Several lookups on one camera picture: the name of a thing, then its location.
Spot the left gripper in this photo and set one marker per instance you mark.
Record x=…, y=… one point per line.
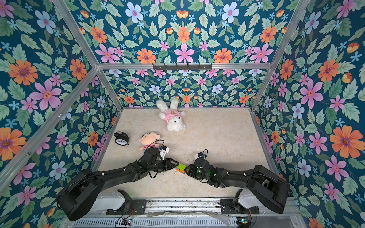
x=169, y=163

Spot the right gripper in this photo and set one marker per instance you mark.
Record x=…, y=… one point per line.
x=194, y=168

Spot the green lego brick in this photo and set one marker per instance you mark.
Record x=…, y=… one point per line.
x=181, y=167

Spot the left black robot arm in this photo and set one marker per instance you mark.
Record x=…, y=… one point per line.
x=78, y=197

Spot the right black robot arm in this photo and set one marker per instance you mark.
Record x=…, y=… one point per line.
x=265, y=187

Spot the pink plush doll striped shirt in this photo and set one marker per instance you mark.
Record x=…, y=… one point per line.
x=149, y=140

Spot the black alarm clock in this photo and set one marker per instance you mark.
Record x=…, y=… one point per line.
x=121, y=138

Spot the white plush bunny pink shirt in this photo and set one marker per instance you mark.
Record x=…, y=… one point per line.
x=173, y=117

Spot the green circuit board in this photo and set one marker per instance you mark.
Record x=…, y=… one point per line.
x=244, y=222

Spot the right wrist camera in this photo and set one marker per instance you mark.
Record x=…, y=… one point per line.
x=200, y=155

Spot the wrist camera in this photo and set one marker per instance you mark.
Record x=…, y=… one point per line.
x=200, y=155
x=163, y=151

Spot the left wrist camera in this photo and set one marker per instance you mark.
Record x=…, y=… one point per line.
x=163, y=151

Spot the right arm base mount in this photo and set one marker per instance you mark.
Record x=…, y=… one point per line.
x=236, y=205

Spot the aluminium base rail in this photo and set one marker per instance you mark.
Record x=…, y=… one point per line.
x=199, y=213

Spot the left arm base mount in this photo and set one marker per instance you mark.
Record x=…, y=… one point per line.
x=130, y=205

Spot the small controller board with wires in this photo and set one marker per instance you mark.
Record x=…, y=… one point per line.
x=126, y=222

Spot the black wall hook bar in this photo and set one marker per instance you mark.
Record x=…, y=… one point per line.
x=182, y=66

